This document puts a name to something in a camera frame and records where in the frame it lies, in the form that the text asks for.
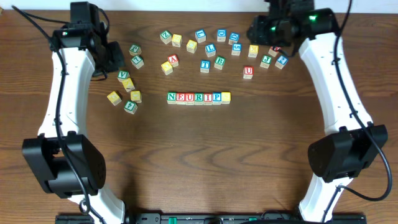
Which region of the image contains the yellow block second row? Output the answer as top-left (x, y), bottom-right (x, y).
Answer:
top-left (186, 40), bottom-right (198, 54)

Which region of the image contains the blue T block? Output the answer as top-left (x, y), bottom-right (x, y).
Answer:
top-left (200, 60), bottom-right (210, 73)

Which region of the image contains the blue tilted D block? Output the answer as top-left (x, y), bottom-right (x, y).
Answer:
top-left (228, 32), bottom-right (240, 45)

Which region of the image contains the blue 5 block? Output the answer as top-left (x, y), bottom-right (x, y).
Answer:
top-left (231, 43), bottom-right (242, 56)

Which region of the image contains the green 4 block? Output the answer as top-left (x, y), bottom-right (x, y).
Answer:
top-left (124, 100), bottom-right (137, 114)

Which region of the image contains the blue L block top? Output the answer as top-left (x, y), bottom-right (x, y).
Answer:
top-left (195, 29), bottom-right (206, 43)

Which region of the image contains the blue l block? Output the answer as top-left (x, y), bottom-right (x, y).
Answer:
top-left (205, 44), bottom-right (216, 57)
top-left (195, 29), bottom-right (206, 43)

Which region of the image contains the red E block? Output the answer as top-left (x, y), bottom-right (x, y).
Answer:
top-left (176, 93), bottom-right (186, 105)

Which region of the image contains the blue L block middle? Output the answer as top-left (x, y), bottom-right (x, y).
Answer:
top-left (205, 44), bottom-right (216, 57)

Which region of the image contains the green V block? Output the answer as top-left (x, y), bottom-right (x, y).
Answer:
top-left (117, 70), bottom-right (130, 82)

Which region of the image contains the green 7 block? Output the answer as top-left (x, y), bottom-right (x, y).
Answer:
top-left (131, 55), bottom-right (144, 69)

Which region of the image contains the red I block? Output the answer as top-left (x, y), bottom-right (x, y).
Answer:
top-left (203, 93), bottom-right (213, 105)

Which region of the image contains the red M block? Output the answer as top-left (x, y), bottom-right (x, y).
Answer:
top-left (268, 47), bottom-right (281, 57)

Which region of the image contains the red Q block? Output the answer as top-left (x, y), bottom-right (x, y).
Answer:
top-left (185, 93), bottom-right (195, 105)

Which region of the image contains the red A block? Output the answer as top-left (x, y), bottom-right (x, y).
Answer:
top-left (167, 54), bottom-right (179, 67)

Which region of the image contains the yellow O block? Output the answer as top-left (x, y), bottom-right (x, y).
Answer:
top-left (161, 61), bottom-right (173, 75)

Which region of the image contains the green j block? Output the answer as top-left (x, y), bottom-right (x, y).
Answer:
top-left (260, 55), bottom-right (272, 68)
top-left (129, 44), bottom-right (142, 56)

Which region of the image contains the blue P block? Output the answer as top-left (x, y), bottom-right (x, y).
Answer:
top-left (212, 92), bottom-right (222, 105)

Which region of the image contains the yellow block top row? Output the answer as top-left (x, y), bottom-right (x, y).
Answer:
top-left (172, 34), bottom-right (182, 47)

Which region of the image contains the red U block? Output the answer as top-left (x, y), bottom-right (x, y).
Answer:
top-left (243, 66), bottom-right (254, 79)

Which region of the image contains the blue 2 block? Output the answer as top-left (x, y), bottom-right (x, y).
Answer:
top-left (275, 55), bottom-right (289, 69)

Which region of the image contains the yellow C block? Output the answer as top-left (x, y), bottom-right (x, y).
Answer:
top-left (107, 91), bottom-right (122, 106)

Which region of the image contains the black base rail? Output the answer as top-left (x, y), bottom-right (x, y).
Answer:
top-left (54, 211), bottom-right (367, 224)

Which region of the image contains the yellow block beside V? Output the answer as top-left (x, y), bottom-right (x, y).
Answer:
top-left (122, 78), bottom-right (136, 92)

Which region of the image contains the green Z block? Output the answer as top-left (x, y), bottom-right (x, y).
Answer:
top-left (160, 30), bottom-right (172, 44)

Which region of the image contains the green J block right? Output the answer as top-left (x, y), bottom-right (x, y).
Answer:
top-left (260, 55), bottom-right (272, 68)

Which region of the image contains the green R block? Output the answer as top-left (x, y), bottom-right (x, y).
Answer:
top-left (194, 93), bottom-right (204, 105)

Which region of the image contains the green B block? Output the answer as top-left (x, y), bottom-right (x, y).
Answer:
top-left (214, 56), bottom-right (226, 70)

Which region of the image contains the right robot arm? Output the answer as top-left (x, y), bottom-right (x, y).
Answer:
top-left (247, 8), bottom-right (388, 223)

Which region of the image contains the green N block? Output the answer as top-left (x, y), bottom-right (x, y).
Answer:
top-left (167, 91), bottom-right (177, 104)

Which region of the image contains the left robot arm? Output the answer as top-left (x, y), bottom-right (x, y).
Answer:
top-left (22, 24), bottom-right (134, 223)

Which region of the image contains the green J block left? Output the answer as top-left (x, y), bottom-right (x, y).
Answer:
top-left (129, 44), bottom-right (142, 56)

